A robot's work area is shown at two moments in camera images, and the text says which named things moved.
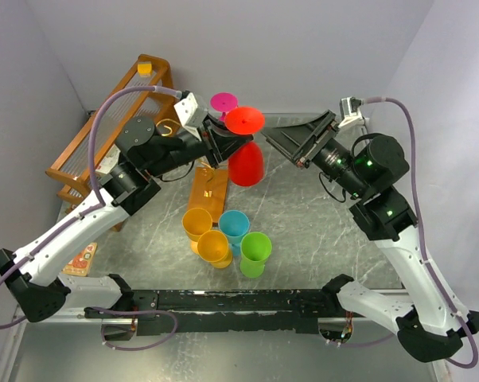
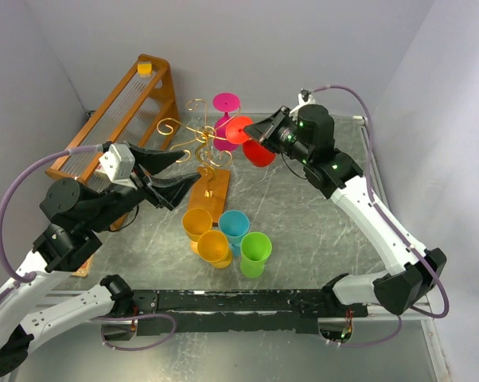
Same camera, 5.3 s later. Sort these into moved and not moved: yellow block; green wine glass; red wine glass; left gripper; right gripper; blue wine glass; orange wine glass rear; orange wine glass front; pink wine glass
Moved: left gripper; right gripper; red wine glass
Not moved: pink wine glass; yellow block; blue wine glass; orange wine glass front; orange wine glass rear; green wine glass
